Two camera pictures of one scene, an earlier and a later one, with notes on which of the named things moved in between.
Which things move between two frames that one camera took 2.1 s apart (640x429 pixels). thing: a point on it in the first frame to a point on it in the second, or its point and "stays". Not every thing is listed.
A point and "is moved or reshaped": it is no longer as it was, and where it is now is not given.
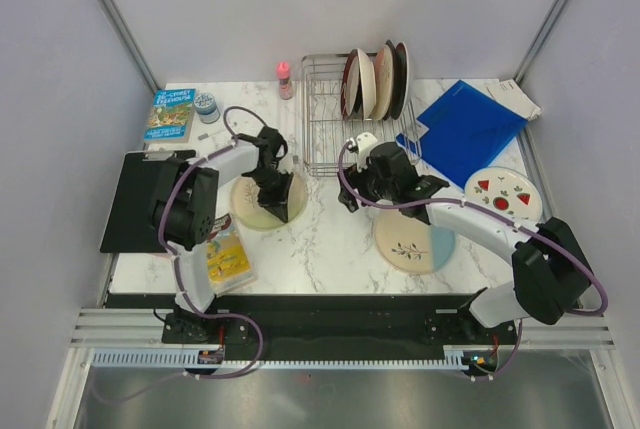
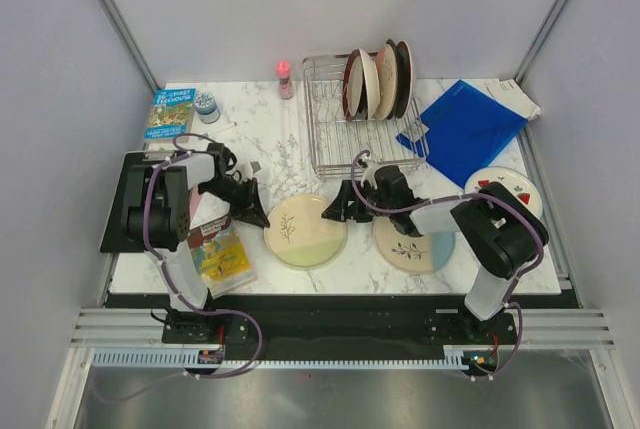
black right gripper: [355, 178] to [337, 211]
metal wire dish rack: [325, 127] stays
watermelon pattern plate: [508, 189] stays
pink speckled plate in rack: [383, 84] stays
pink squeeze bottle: [283, 71] stays
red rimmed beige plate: [350, 83] stays
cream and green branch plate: [244, 202] is moved or reshaped
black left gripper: [278, 204] to [250, 209]
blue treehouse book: [171, 115] stays
